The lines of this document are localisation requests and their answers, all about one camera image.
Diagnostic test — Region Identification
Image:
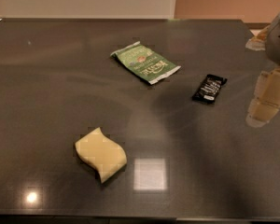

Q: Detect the yellow wavy sponge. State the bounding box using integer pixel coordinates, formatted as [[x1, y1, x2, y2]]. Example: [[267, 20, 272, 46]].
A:
[[75, 127, 127, 183]]

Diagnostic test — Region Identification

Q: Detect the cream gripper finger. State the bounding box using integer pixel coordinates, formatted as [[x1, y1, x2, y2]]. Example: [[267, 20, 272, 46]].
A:
[[245, 66, 280, 128], [245, 26, 269, 51]]

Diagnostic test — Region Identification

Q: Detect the green jalapeno chip bag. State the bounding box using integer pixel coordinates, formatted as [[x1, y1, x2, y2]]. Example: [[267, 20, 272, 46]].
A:
[[111, 41, 180, 85]]

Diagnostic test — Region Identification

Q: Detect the black snack wrapper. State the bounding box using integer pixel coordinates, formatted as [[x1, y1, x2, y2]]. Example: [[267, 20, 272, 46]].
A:
[[192, 74, 227, 104]]

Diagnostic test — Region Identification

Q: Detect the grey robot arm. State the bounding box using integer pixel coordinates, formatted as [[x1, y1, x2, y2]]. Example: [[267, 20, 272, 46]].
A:
[[245, 12, 280, 128]]

